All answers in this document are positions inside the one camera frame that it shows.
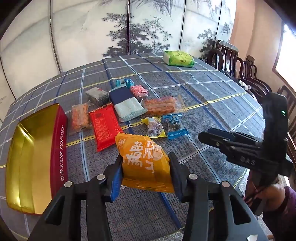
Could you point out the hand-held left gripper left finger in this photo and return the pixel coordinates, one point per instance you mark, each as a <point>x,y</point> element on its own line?
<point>115,183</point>

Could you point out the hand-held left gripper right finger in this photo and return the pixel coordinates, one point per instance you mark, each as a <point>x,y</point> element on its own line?
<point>175,180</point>

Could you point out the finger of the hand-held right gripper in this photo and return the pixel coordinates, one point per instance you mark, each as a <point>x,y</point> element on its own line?
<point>233,135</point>
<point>219,142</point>

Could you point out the orange snack packet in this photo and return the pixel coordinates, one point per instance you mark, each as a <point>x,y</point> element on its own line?
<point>143,157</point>

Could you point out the blue dark-cake packet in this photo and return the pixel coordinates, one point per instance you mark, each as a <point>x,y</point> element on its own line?
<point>174,125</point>

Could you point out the red snack packet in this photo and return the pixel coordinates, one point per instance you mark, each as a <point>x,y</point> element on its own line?
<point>105,127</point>

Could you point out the yellow snack packet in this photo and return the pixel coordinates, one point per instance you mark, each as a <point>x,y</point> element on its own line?
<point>153,127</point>

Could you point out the large clear biscuit packet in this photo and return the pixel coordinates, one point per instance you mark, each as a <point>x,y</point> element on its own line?
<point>161,105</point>

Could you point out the small clear orange-snack packet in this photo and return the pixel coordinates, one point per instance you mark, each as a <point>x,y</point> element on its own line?
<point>79,117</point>

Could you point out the red tin box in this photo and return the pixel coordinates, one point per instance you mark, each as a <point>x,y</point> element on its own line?
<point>34,150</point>

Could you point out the grey snack packet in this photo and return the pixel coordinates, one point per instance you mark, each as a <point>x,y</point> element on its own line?
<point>97,96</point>

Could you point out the pink snack packet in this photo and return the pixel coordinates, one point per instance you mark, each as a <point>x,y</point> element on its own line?
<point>138,91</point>

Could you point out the teal candy packet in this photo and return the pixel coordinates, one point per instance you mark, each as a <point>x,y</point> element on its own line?
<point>122,83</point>

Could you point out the blue plaid tablecloth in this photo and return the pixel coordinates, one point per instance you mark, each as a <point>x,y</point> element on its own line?
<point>208,92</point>

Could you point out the white plastic object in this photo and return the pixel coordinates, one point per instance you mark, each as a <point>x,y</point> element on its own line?
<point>245,84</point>

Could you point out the bright window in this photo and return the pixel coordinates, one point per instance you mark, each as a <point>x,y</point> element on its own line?
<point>289,58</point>

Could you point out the green tissue pack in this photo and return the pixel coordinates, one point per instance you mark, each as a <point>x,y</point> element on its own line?
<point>178,59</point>

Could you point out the painted folding screen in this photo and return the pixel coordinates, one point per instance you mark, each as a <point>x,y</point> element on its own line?
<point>81,34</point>

